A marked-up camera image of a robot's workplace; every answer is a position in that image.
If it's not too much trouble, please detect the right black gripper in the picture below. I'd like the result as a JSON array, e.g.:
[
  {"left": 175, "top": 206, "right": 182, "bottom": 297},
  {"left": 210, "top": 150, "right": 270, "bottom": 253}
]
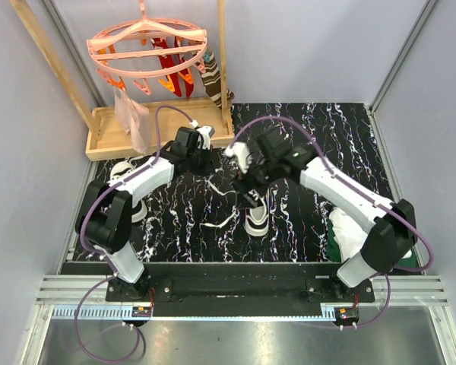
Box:
[{"left": 230, "top": 155, "right": 279, "bottom": 211}]

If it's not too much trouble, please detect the white shoelace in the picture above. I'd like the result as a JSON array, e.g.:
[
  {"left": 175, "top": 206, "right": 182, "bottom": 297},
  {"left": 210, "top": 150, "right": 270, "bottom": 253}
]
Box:
[{"left": 197, "top": 167, "right": 239, "bottom": 230}]

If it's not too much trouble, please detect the white sneaker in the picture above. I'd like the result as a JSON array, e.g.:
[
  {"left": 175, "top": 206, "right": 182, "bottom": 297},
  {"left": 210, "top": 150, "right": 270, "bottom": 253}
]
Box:
[
  {"left": 109, "top": 160, "right": 148, "bottom": 224},
  {"left": 245, "top": 194, "right": 269, "bottom": 237}
]

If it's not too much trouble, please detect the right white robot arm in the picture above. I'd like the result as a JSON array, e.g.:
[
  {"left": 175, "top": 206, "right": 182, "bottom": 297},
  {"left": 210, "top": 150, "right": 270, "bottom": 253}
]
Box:
[{"left": 225, "top": 129, "right": 417, "bottom": 302}]

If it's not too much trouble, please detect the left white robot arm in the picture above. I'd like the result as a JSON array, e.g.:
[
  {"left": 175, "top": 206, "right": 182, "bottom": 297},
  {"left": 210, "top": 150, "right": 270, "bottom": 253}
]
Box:
[{"left": 75, "top": 137, "right": 213, "bottom": 301}]

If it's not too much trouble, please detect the black marble mat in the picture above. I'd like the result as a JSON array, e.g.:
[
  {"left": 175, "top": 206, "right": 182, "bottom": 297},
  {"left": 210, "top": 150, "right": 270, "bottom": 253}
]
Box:
[{"left": 74, "top": 102, "right": 423, "bottom": 264}]

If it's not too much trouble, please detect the red sock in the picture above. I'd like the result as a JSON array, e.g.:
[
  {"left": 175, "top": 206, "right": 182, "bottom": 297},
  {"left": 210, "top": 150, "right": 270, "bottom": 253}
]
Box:
[
  {"left": 174, "top": 36, "right": 195, "bottom": 98},
  {"left": 150, "top": 38, "right": 182, "bottom": 97}
]

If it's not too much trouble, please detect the translucent plastic bag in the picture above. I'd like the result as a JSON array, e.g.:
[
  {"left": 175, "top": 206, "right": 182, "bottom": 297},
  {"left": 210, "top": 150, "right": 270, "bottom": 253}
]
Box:
[{"left": 114, "top": 89, "right": 152, "bottom": 154}]

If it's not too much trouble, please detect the brown striped sock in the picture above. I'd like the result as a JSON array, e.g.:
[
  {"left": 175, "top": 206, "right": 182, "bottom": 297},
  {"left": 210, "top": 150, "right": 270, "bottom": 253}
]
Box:
[{"left": 201, "top": 48, "right": 222, "bottom": 110}]

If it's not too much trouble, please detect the wooden tray rack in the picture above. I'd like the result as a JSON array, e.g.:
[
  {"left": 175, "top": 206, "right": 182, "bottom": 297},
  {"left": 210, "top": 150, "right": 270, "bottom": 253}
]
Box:
[{"left": 11, "top": 1, "right": 234, "bottom": 161}]

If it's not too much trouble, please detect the pink round clip hanger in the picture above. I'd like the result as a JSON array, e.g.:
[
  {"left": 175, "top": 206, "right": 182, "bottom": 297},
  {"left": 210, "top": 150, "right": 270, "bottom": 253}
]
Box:
[{"left": 87, "top": 1, "right": 208, "bottom": 97}]

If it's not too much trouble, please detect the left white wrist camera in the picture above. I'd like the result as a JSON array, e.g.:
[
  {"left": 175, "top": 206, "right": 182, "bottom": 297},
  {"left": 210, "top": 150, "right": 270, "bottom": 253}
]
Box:
[{"left": 196, "top": 125, "right": 216, "bottom": 150}]

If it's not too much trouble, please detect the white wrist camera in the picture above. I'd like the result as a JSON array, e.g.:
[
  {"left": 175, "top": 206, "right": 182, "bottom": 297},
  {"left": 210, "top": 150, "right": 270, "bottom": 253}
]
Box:
[
  {"left": 224, "top": 142, "right": 252, "bottom": 174},
  {"left": 196, "top": 125, "right": 216, "bottom": 150}
]

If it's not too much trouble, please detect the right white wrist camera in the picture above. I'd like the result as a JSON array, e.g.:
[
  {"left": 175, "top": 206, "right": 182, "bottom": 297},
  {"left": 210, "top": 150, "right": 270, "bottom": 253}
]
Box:
[{"left": 224, "top": 142, "right": 252, "bottom": 174}]

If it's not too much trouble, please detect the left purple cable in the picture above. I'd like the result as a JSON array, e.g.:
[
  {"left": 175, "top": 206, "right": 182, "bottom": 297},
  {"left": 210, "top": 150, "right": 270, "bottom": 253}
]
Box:
[{"left": 72, "top": 105, "right": 201, "bottom": 361}]

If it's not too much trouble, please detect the purple cable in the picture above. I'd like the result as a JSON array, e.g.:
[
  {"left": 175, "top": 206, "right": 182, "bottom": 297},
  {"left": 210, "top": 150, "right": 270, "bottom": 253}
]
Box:
[
  {"left": 72, "top": 105, "right": 201, "bottom": 361},
  {"left": 227, "top": 116, "right": 434, "bottom": 330}
]

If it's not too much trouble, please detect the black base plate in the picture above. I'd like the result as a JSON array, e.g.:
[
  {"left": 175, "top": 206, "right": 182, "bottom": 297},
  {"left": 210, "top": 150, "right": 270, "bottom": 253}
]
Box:
[{"left": 106, "top": 275, "right": 375, "bottom": 320}]

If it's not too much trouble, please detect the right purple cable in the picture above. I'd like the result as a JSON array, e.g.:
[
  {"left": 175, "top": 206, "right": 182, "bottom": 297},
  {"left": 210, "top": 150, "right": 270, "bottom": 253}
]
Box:
[{"left": 227, "top": 116, "right": 434, "bottom": 330}]

